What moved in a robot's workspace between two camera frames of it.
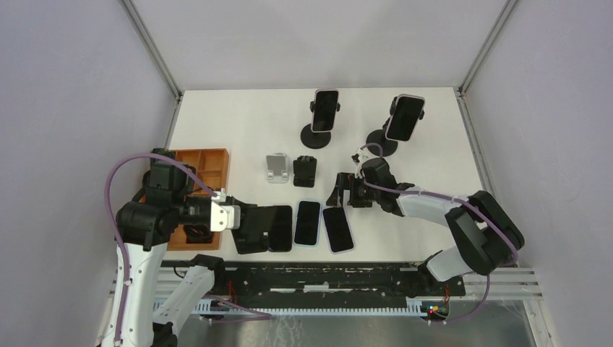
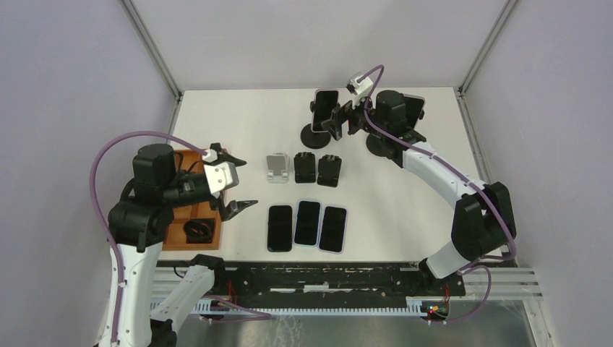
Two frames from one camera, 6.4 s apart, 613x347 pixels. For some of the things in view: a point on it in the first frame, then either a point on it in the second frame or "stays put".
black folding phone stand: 304,171 stays put
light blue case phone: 307,223 stays put
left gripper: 230,199 to 232,207
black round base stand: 316,139 stays put
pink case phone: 324,110 stays put
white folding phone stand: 277,165 stays put
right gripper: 358,203 to 343,114
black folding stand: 344,181 to 329,168
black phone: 280,238 stays put
